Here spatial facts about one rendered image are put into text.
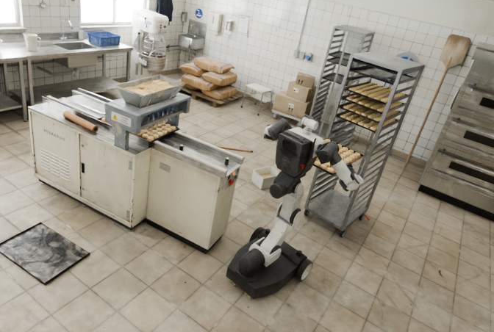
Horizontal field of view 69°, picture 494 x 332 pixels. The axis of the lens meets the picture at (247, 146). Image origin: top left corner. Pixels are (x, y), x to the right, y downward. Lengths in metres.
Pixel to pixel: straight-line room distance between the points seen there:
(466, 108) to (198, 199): 3.53
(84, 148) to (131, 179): 0.55
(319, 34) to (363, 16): 0.77
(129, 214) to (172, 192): 0.44
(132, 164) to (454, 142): 3.92
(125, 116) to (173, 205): 0.88
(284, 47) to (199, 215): 4.39
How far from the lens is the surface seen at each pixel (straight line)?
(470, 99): 5.18
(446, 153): 5.38
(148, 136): 3.19
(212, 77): 6.61
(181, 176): 3.08
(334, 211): 4.14
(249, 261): 2.91
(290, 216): 3.03
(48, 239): 3.55
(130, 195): 3.30
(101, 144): 3.30
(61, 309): 3.04
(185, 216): 3.25
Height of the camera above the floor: 2.31
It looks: 26 degrees down
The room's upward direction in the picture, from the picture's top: 11 degrees clockwise
